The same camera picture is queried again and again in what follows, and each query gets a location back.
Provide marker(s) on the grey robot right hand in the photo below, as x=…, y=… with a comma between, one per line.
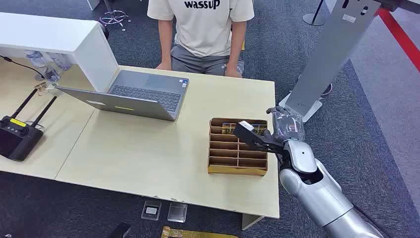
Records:
x=288, y=124

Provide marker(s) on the person's left hand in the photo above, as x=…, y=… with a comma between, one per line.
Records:
x=232, y=73

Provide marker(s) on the person's right hand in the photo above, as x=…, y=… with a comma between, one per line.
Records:
x=163, y=66

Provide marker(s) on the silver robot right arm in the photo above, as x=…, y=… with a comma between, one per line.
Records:
x=323, y=193

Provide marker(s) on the person's right forearm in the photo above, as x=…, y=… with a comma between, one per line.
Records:
x=165, y=41

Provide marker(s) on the person's left forearm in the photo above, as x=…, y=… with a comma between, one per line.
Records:
x=237, y=44

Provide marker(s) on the person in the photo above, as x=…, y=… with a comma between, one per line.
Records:
x=201, y=29

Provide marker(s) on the wooden card organizer box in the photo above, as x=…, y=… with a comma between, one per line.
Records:
x=229, y=154

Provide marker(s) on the clear empty card case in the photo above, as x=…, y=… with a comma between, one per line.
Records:
x=177, y=212

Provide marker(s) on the clear card case with label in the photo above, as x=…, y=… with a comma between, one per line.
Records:
x=151, y=210

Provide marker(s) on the grey open laptop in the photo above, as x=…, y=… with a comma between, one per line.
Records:
x=147, y=93

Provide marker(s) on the office chair wheel base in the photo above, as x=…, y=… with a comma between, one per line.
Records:
x=113, y=16

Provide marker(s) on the silver kiosk stand white base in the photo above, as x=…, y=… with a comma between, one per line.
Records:
x=328, y=52

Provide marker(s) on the stanchion pole with round base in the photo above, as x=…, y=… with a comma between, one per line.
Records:
x=315, y=16

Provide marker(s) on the white desk shelf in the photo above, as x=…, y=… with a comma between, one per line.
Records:
x=65, y=39

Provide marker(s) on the clear plastic water bottle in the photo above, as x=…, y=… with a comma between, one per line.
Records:
x=52, y=74
x=35, y=59
x=61, y=61

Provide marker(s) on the pale desk leg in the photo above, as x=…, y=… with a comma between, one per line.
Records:
x=251, y=221

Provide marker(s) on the small wooden block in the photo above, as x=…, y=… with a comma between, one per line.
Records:
x=41, y=87

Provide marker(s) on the red floor strip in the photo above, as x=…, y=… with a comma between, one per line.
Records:
x=402, y=37

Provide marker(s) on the gold patterned flat box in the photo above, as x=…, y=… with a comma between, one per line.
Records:
x=192, y=233

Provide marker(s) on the black remote controller with antennas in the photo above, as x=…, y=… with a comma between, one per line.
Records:
x=16, y=138

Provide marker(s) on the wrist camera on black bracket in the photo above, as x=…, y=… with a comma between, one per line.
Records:
x=251, y=135

